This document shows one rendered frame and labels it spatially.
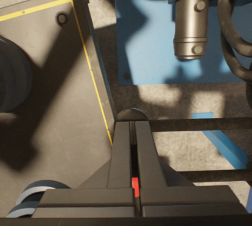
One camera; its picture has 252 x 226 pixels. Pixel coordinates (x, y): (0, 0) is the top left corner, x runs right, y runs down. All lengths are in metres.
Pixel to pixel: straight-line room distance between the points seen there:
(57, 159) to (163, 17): 0.83
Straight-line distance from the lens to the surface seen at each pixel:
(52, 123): 0.68
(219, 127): 0.19
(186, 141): 1.36
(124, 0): 1.05
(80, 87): 0.61
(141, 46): 1.02
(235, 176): 0.23
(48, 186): 0.78
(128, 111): 0.17
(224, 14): 0.45
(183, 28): 0.65
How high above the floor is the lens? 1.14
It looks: 74 degrees down
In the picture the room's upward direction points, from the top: 179 degrees counter-clockwise
